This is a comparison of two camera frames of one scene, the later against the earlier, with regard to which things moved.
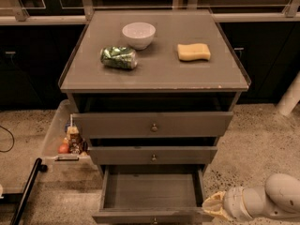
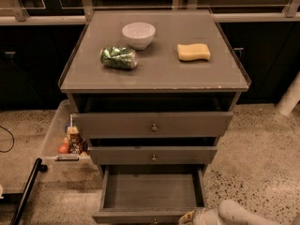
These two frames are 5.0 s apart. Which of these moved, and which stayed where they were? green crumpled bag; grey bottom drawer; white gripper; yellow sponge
Moved: white gripper
Stayed: grey bottom drawer; yellow sponge; green crumpled bag
